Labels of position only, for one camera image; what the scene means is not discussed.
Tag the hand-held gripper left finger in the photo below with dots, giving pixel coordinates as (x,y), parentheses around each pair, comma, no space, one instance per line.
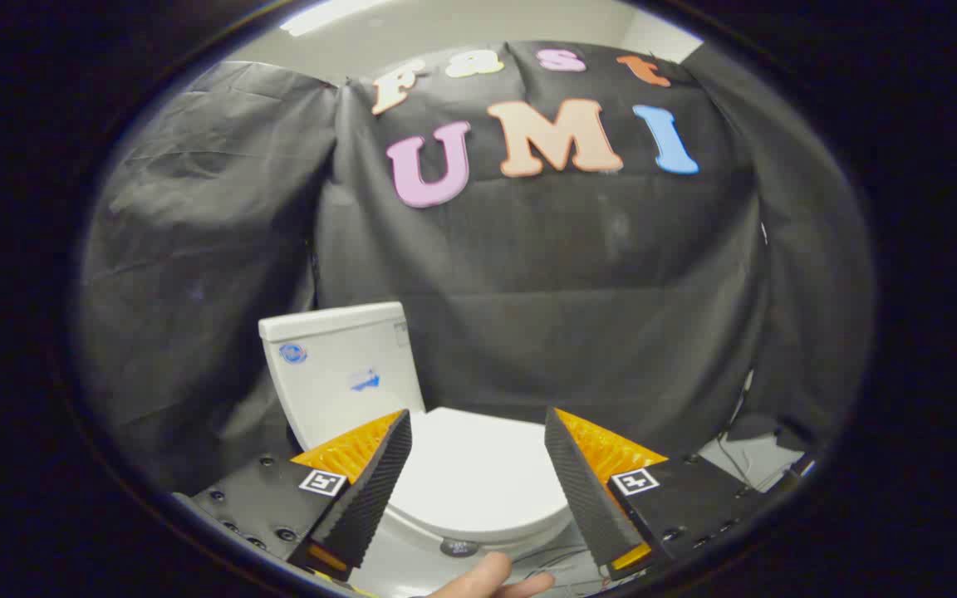
(370,490)

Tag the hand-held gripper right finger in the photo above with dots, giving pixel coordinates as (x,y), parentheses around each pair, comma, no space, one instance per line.
(582,490)

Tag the white toilet lid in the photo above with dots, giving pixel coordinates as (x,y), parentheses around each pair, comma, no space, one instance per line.
(478,473)

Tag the dark round cap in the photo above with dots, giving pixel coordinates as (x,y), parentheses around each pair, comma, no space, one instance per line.
(459,547)

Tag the black backdrop cloth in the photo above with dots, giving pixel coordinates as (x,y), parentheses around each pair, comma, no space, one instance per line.
(578,274)

